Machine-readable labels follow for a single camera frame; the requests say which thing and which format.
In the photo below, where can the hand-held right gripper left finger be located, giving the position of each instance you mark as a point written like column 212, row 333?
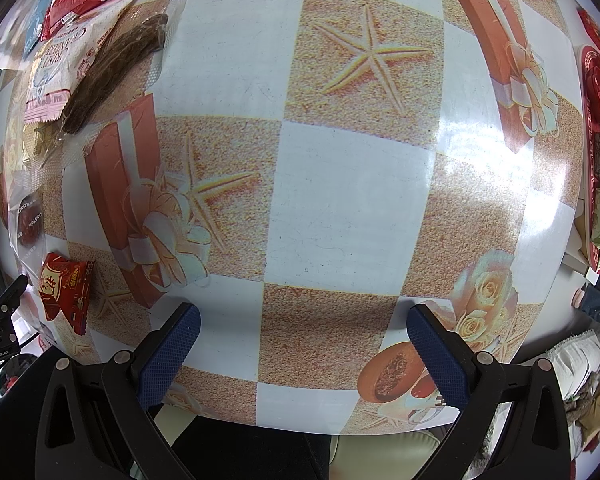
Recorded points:
column 170, row 355

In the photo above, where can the clear packet with brown cookie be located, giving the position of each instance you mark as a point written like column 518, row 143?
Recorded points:
column 27, row 220

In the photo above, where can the white pink striped cracker packet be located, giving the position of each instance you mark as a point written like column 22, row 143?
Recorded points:
column 55, row 60

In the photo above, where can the small red patterned snack packet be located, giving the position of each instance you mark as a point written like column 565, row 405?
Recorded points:
column 62, row 285

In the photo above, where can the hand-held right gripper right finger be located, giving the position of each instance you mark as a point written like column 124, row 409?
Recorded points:
column 440, row 360

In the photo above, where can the light blue snack packet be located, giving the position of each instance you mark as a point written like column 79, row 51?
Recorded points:
column 37, row 15

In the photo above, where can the brown snack in clear wrapper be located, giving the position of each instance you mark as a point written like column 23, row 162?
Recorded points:
column 110, row 70

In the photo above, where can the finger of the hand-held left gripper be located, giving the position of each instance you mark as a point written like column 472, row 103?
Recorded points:
column 12, row 290

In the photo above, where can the olive cloth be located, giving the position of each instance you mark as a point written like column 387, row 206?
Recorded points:
column 595, row 402

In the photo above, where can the red round tray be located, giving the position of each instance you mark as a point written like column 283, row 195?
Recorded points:
column 587, row 125

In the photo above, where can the cream cushioned seat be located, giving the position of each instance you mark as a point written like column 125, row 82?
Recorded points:
column 380, row 455

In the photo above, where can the checkered printed tablecloth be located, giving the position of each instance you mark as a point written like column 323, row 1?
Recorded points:
column 350, row 185

